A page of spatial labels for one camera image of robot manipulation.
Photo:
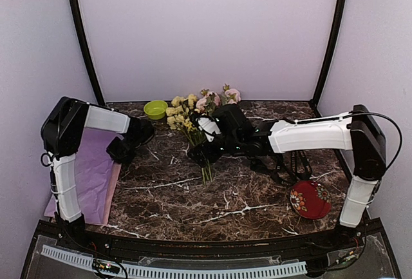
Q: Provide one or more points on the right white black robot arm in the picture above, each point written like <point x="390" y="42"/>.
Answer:
<point x="228" y="131"/>

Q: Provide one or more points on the red floral pouch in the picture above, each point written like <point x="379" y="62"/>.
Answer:
<point x="310" y="199"/>

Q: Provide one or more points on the black front rail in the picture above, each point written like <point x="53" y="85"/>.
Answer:
<point x="127" y="248"/>

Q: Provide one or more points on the white slotted cable duct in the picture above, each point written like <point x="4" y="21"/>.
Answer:
<point x="126" y="270"/>

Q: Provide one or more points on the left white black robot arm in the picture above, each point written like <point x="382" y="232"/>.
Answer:
<point x="62" y="133"/>

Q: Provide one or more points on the small yellow flower bunch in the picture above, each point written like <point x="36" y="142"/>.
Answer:
<point x="198" y="137"/>

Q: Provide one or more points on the pale yellow flower stem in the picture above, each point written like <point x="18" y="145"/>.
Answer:
<point x="178" y="115"/>

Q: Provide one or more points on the left black frame post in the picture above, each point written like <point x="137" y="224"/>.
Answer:
<point x="85" y="51"/>

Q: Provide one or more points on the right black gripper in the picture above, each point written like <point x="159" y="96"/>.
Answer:
<point x="199" y="158"/>

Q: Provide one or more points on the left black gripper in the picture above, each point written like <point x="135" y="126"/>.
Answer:
<point x="111" y="150"/>

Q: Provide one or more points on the pink purple wrapping paper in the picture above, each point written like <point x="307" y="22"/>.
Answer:
<point x="96" y="175"/>

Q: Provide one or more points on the right black frame post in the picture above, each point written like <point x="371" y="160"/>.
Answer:
<point x="329" y="53"/>

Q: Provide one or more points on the green plastic bowl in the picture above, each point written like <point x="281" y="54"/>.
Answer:
<point x="156" y="110"/>

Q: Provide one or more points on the black frame post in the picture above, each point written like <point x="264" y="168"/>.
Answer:
<point x="85" y="51"/>
<point x="329" y="53"/>

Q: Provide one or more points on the pink rose stem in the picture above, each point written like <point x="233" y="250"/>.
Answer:
<point x="208" y="103"/>

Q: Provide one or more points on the pink carnation stem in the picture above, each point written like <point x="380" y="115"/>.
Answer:
<point x="230" y="95"/>

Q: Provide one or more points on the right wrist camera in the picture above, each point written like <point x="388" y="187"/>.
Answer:
<point x="207" y="125"/>

